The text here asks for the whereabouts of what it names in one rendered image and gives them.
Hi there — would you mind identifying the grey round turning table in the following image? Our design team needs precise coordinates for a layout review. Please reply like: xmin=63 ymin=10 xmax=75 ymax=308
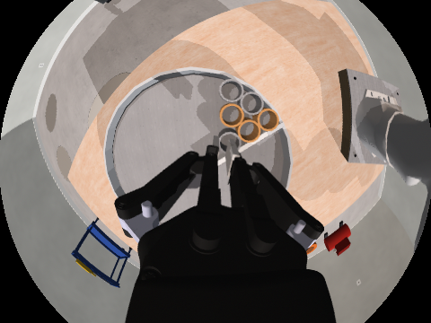
xmin=103 ymin=66 xmax=293 ymax=225

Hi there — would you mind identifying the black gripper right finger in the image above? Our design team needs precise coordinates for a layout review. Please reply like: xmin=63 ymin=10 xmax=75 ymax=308
xmin=225 ymin=138 xmax=324 ymax=253

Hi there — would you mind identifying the grey metal bushing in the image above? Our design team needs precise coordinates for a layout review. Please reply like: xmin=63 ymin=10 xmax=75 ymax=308
xmin=237 ymin=92 xmax=264 ymax=115
xmin=218 ymin=127 xmax=242 ymax=153
xmin=219 ymin=79 xmax=244 ymax=102

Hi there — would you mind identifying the bronze bushing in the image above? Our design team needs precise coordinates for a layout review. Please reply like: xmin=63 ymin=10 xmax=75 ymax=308
xmin=220 ymin=103 xmax=244 ymax=127
xmin=252 ymin=108 xmax=279 ymax=131
xmin=235 ymin=118 xmax=260 ymax=143

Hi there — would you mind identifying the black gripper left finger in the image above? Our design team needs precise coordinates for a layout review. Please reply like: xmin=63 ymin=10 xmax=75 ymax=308
xmin=114 ymin=135 xmax=224 ymax=250

